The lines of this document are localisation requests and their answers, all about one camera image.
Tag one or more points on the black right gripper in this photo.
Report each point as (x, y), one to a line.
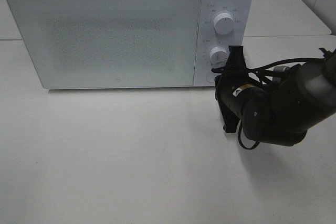
(238, 95)

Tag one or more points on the white timer knob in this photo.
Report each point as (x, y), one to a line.
(218, 56)

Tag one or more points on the round white door button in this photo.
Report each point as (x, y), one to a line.
(210, 77)

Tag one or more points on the white microwave door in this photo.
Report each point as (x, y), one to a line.
(109, 43)

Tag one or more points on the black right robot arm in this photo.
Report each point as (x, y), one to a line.
(276, 103)

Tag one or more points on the upper white power knob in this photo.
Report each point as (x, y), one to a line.
(223, 22)

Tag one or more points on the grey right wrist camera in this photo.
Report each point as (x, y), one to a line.
(230, 119)

